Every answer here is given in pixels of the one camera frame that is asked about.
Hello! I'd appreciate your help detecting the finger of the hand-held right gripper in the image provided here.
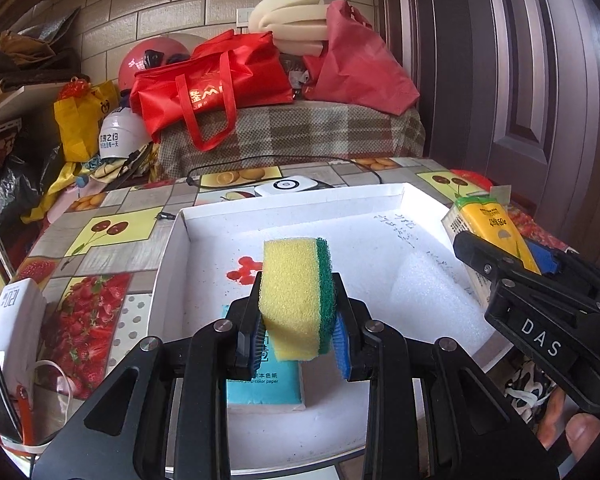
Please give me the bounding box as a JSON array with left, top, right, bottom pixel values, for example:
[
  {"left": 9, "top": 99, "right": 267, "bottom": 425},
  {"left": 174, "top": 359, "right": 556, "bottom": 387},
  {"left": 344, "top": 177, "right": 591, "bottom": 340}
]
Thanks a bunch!
[
  {"left": 524, "top": 237, "right": 581, "bottom": 276},
  {"left": 452, "top": 232, "right": 531, "bottom": 290}
]

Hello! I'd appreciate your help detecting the black plastic bag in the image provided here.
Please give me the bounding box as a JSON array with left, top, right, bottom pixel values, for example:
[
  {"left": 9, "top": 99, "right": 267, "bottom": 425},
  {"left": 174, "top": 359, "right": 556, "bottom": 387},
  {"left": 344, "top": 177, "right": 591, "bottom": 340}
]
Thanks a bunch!
[{"left": 0, "top": 145, "right": 63, "bottom": 221}]

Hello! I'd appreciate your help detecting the plaid blanket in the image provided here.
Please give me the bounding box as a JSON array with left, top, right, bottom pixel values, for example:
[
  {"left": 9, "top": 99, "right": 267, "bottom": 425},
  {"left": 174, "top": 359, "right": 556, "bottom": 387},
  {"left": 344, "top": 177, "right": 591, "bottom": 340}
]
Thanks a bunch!
[{"left": 157, "top": 100, "right": 426, "bottom": 181}]

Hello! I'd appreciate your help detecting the white portable router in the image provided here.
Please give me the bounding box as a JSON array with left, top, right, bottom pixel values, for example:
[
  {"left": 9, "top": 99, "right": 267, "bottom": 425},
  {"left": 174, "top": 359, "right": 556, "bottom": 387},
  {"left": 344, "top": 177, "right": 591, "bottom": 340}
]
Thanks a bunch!
[{"left": 255, "top": 176, "right": 317, "bottom": 200}]

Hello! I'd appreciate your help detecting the blue tissue pack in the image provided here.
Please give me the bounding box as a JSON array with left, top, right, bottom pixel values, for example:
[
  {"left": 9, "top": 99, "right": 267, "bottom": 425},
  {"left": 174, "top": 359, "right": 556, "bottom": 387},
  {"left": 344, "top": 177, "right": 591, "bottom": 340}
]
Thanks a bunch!
[{"left": 221, "top": 305, "right": 308, "bottom": 413}]

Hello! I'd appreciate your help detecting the brown panelled door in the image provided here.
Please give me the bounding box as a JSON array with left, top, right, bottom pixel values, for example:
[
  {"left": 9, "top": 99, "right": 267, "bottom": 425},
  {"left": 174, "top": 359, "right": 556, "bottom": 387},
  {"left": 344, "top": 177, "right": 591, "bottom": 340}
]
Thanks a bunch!
[{"left": 375, "top": 0, "right": 600, "bottom": 271}]

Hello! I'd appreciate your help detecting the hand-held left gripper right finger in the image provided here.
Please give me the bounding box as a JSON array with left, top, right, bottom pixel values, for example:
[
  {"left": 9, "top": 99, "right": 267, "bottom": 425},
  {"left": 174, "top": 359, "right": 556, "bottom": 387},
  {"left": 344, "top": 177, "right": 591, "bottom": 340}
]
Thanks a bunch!
[{"left": 330, "top": 272, "right": 561, "bottom": 480}]

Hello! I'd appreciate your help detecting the yellow cloth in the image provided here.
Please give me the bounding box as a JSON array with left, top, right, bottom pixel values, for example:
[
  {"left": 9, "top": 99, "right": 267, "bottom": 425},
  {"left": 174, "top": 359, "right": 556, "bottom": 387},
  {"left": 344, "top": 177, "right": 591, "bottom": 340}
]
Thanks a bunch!
[{"left": 22, "top": 160, "right": 106, "bottom": 223}]

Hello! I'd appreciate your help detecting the orange phone stand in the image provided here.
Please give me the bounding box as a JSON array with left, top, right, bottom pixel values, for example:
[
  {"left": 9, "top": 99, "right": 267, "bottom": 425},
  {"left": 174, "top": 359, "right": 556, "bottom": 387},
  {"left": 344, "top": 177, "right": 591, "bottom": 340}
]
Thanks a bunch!
[{"left": 12, "top": 385, "right": 36, "bottom": 446}]

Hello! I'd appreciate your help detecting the yellow and green sponge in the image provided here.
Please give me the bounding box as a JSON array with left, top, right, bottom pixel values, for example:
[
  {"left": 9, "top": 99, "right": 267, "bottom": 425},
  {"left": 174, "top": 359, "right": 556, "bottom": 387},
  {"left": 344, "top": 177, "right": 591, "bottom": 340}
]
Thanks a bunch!
[{"left": 259, "top": 237, "right": 338, "bottom": 362}]

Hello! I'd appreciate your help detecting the black and white patterned cloth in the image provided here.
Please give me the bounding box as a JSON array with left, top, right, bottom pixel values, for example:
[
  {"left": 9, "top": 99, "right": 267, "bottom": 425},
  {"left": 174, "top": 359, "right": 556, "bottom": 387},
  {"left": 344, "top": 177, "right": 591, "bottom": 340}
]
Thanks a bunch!
[{"left": 502, "top": 357, "right": 556, "bottom": 421}]

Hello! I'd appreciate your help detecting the red tote bag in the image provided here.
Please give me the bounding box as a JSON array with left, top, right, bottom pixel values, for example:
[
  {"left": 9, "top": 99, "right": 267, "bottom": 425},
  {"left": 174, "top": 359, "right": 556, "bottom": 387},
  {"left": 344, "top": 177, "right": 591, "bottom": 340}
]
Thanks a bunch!
[{"left": 130, "top": 30, "right": 293, "bottom": 152}]

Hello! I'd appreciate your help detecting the black cable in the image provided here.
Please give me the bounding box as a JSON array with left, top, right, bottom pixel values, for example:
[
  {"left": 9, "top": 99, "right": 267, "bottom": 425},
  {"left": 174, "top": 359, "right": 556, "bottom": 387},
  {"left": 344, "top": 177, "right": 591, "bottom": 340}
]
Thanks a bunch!
[{"left": 155, "top": 157, "right": 383, "bottom": 221}]

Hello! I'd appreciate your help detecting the brown leather bag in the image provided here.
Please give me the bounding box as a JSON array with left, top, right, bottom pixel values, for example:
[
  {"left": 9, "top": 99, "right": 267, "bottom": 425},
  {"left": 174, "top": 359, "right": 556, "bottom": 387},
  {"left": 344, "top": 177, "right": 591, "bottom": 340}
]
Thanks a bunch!
[{"left": 0, "top": 7, "right": 81, "bottom": 86}]

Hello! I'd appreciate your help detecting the white helmet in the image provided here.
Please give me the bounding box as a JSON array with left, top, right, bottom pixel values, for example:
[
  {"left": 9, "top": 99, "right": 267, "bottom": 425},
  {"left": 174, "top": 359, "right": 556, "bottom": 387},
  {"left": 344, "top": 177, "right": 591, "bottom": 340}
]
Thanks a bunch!
[{"left": 98, "top": 109, "right": 151, "bottom": 163}]

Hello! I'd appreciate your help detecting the pink helmet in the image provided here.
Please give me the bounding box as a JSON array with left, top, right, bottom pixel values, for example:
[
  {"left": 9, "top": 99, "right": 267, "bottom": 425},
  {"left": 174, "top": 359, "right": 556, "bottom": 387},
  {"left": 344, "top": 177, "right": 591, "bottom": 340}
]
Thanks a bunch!
[{"left": 118, "top": 37, "right": 193, "bottom": 96}]

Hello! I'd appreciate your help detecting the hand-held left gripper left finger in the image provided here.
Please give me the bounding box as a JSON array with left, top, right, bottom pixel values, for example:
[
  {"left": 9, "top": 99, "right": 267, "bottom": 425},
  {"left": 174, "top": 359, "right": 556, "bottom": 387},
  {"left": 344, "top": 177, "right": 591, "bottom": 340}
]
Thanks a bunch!
[{"left": 32, "top": 272, "right": 271, "bottom": 480}]

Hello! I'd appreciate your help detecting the fruit print tablecloth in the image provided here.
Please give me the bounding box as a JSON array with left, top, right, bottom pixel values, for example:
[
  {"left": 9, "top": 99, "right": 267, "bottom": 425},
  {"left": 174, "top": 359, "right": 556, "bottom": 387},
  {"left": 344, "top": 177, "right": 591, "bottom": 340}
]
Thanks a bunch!
[{"left": 10, "top": 157, "right": 581, "bottom": 461}]

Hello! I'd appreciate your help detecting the large white foam sheet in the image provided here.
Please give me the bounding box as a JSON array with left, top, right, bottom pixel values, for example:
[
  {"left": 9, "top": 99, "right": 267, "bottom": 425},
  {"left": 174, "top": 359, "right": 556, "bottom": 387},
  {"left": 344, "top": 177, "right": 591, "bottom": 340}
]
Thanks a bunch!
[{"left": 387, "top": 250, "right": 496, "bottom": 356}]

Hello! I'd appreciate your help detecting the folded cream foam padding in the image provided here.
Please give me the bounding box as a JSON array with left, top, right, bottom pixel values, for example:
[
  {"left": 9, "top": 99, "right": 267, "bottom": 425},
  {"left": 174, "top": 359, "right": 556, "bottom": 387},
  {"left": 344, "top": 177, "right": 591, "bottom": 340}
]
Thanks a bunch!
[{"left": 247, "top": 0, "right": 333, "bottom": 56}]

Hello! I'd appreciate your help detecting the person's right hand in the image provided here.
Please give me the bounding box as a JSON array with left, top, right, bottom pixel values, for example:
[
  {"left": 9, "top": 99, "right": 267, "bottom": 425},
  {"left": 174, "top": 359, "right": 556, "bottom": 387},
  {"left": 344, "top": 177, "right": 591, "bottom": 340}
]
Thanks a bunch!
[{"left": 564, "top": 412, "right": 600, "bottom": 461}]

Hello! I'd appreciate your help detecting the red plastic bag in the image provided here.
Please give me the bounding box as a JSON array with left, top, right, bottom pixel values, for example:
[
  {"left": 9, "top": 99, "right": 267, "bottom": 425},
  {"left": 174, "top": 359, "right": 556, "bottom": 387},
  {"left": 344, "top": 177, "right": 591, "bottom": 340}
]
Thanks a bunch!
[{"left": 302, "top": 0, "right": 421, "bottom": 116}]

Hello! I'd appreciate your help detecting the white cardboard box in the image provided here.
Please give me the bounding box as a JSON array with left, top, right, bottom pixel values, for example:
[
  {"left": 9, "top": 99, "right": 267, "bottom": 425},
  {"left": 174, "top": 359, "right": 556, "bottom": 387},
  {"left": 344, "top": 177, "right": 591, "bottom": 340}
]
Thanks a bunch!
[{"left": 147, "top": 182, "right": 501, "bottom": 471}]

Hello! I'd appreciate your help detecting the yellow bag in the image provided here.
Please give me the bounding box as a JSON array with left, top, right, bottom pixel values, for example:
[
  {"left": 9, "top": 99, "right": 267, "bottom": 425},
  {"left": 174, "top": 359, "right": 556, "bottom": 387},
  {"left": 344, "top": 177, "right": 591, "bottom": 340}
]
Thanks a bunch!
[{"left": 54, "top": 80, "right": 121, "bottom": 163}]

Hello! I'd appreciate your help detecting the wooden wall shelf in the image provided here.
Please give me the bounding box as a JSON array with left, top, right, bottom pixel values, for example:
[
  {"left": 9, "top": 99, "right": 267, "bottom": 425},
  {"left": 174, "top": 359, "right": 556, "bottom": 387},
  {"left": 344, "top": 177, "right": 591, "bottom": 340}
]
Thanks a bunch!
[{"left": 0, "top": 81, "right": 76, "bottom": 128}]

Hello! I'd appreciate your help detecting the small white printed box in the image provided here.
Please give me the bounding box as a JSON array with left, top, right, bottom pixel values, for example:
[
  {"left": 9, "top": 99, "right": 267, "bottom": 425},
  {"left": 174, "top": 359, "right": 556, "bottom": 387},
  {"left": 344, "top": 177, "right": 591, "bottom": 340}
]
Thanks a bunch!
[{"left": 0, "top": 277, "right": 48, "bottom": 396}]

